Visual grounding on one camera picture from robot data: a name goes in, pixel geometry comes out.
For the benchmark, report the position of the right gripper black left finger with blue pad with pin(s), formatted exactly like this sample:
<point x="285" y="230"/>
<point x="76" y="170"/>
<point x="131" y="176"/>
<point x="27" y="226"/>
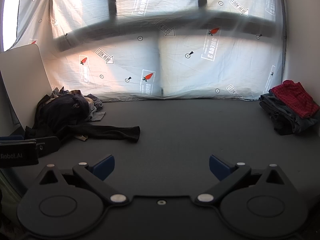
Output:
<point x="89" y="185"/>

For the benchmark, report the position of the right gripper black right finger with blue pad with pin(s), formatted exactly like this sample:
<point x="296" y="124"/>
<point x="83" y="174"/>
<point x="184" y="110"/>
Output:
<point x="240" y="184"/>

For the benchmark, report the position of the long black garment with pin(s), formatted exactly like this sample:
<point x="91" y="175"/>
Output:
<point x="130" y="134"/>

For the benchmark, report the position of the pile of mixed unfolded clothes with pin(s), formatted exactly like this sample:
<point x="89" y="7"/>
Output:
<point x="63" y="108"/>

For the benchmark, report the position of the stack of folded dark clothes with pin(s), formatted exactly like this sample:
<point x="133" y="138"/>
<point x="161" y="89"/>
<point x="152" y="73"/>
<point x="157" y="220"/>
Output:
<point x="285" y="120"/>

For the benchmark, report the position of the white leaning board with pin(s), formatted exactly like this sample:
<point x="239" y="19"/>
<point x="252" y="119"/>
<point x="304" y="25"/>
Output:
<point x="25" y="80"/>

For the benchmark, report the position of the folded red garment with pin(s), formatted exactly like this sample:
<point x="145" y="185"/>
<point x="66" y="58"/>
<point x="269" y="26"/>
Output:
<point x="296" y="98"/>

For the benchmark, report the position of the white printed carrot curtain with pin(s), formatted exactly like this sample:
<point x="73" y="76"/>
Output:
<point x="157" y="49"/>

